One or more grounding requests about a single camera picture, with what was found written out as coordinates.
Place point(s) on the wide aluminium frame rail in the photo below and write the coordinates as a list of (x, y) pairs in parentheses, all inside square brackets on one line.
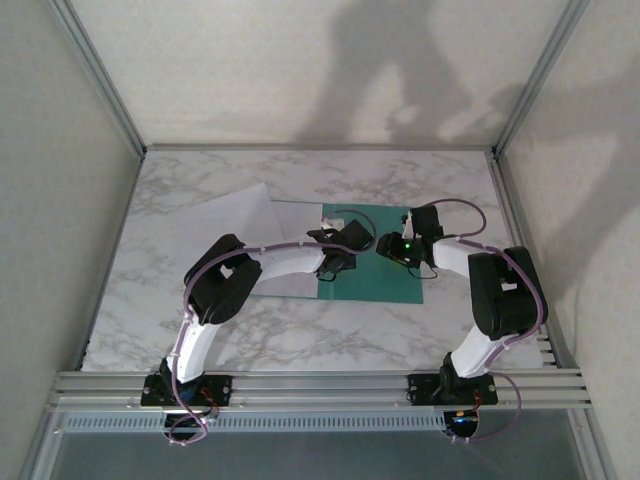
[(320, 387)]

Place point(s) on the aluminium lower frame leg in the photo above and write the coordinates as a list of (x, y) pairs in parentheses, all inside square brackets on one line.
[(42, 445), (595, 445)]

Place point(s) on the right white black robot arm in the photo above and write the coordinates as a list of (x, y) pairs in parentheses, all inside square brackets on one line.
[(505, 300)]

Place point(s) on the green folder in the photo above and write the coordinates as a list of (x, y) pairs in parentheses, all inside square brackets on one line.
[(380, 285)]

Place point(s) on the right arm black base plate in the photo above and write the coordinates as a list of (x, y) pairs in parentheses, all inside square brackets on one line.
[(420, 387)]

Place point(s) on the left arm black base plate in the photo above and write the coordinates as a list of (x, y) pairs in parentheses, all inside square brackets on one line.
[(220, 390)]

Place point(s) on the controller board with LED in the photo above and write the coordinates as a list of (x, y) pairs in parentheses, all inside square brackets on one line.
[(462, 420), (197, 421)]

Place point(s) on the aluminium side rail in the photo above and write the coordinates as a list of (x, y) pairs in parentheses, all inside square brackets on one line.
[(518, 215)]

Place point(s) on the thin aluminium table rail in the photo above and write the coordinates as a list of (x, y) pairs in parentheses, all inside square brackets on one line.
[(320, 148)]

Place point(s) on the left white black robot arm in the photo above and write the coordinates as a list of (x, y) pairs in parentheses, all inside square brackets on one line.
[(290, 262)]

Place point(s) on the aluminium frame post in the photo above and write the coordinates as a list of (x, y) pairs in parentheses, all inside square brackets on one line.
[(536, 75), (101, 75)]

